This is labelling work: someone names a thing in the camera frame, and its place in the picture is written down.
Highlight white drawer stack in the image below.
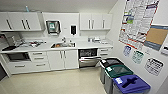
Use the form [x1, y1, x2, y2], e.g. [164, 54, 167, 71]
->
[28, 50, 51, 73]

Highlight large printed wall poster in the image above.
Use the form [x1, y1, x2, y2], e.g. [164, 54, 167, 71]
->
[117, 0, 161, 51]

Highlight white wall cabinet three doors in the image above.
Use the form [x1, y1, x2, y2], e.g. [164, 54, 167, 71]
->
[79, 12, 114, 32]

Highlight white wide drawer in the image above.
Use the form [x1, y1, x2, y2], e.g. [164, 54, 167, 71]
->
[6, 60, 33, 75]

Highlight green bin wall sign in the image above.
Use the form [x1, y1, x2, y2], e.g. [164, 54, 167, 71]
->
[131, 49, 145, 65]

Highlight grey paper towel dispenser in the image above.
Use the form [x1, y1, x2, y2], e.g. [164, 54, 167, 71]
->
[45, 19, 62, 36]

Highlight white wall box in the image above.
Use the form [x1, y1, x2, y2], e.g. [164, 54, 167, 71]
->
[160, 34, 168, 56]

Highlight grey bin wall sign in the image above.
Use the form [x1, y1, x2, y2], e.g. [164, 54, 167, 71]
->
[143, 56, 165, 77]

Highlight white wall cabinet wide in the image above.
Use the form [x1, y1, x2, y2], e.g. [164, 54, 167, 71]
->
[0, 11, 43, 33]

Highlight stainless steel dishwasher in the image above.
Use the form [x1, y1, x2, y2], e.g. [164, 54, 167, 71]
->
[77, 48, 102, 70]

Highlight brown cork notice board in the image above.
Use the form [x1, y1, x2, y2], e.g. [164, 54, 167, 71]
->
[143, 23, 168, 52]

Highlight white two-door base cabinet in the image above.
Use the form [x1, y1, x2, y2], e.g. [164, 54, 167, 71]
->
[47, 49, 80, 71]

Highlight chrome sink faucet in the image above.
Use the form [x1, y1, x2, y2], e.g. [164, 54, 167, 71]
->
[61, 36, 68, 44]

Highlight grey bin green lid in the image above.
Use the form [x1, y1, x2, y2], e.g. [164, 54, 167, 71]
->
[103, 64, 135, 94]

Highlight black soap dispenser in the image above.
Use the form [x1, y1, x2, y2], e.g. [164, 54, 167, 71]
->
[70, 24, 78, 36]

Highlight grey dish drying rack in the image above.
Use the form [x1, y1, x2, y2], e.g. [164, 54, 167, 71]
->
[22, 39, 47, 48]

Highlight white narrow drawer unit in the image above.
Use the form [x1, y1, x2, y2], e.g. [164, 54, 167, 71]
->
[97, 47, 114, 61]

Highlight blue bottle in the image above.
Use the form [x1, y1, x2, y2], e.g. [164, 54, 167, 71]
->
[25, 5, 30, 13]

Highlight green-lid waste bin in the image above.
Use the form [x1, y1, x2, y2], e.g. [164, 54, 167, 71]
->
[99, 57, 123, 85]

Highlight stainless steel sink basin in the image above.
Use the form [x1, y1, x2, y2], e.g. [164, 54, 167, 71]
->
[50, 41, 77, 50]

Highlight dish soap bottle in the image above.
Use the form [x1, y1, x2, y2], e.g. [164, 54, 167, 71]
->
[87, 35, 93, 43]

